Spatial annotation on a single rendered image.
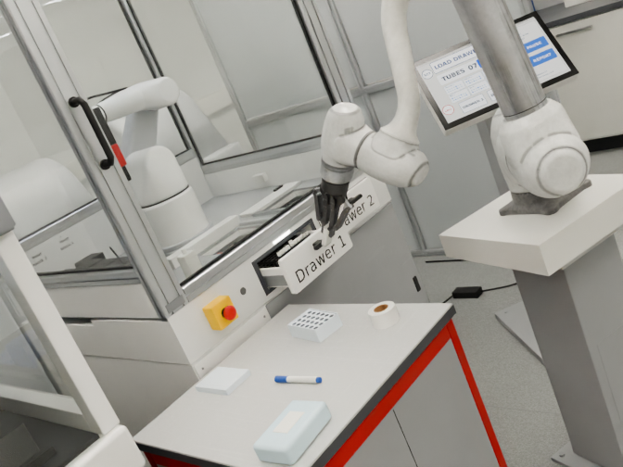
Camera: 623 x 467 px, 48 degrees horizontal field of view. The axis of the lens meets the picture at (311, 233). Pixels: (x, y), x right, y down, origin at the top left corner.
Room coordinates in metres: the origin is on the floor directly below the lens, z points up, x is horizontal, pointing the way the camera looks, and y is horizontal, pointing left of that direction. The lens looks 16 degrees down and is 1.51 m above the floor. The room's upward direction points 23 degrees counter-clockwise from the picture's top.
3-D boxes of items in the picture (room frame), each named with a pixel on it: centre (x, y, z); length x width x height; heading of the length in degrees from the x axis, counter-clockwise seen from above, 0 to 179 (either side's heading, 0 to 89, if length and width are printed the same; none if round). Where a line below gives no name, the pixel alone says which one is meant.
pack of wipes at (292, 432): (1.24, 0.19, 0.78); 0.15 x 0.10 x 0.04; 138
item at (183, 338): (2.42, 0.38, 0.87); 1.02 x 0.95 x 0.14; 133
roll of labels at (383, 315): (1.58, -0.09, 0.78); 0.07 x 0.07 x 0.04
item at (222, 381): (1.63, 0.35, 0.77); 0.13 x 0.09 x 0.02; 43
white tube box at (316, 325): (1.70, 0.09, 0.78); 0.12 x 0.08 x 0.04; 33
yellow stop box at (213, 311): (1.80, 0.31, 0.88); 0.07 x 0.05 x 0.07; 133
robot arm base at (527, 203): (1.74, -0.62, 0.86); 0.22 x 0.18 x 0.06; 119
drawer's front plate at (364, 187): (2.25, -0.15, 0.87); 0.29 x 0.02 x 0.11; 133
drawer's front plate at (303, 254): (1.96, 0.01, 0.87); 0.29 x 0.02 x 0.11; 133
